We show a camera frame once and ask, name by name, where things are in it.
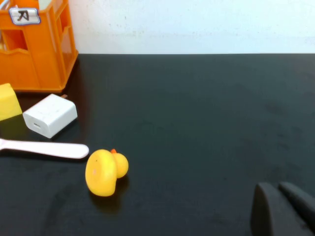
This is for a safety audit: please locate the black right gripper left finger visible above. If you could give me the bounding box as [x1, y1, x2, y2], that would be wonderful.
[250, 182, 314, 236]

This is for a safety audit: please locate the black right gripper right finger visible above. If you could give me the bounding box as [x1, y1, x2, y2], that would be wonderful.
[278, 181, 315, 233]

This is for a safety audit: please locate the pink plastic fork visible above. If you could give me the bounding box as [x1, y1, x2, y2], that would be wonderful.
[0, 138, 90, 159]

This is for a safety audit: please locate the orange plastic cutlery holder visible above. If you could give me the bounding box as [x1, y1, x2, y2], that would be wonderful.
[0, 0, 79, 93]

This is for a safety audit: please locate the yellow rubber duck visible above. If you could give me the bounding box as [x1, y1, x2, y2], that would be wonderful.
[85, 148, 129, 197]

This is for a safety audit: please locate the yellow foam cube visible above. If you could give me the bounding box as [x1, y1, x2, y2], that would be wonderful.
[0, 83, 23, 121]

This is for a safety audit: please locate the knife character paper label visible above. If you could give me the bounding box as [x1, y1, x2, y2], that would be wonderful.
[9, 7, 41, 26]

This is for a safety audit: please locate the white USB wall charger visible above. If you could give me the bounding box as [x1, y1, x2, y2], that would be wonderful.
[22, 93, 78, 139]

